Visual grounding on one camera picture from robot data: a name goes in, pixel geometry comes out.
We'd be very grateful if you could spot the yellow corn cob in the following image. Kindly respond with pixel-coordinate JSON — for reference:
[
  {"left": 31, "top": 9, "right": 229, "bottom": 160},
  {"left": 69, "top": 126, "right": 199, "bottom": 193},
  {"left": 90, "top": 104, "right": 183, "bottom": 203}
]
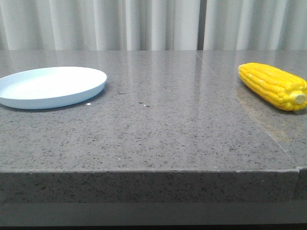
[{"left": 238, "top": 62, "right": 307, "bottom": 111}]

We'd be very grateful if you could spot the light blue round plate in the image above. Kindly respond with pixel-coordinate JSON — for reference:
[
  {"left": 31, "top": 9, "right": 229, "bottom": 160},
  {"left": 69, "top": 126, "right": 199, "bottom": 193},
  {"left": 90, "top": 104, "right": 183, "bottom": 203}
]
[{"left": 0, "top": 67, "right": 107, "bottom": 110}]

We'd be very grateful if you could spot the white pleated curtain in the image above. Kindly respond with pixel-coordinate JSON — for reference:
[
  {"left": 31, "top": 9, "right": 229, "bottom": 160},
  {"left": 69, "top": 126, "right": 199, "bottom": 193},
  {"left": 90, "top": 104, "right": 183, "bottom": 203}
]
[{"left": 0, "top": 0, "right": 307, "bottom": 50}]

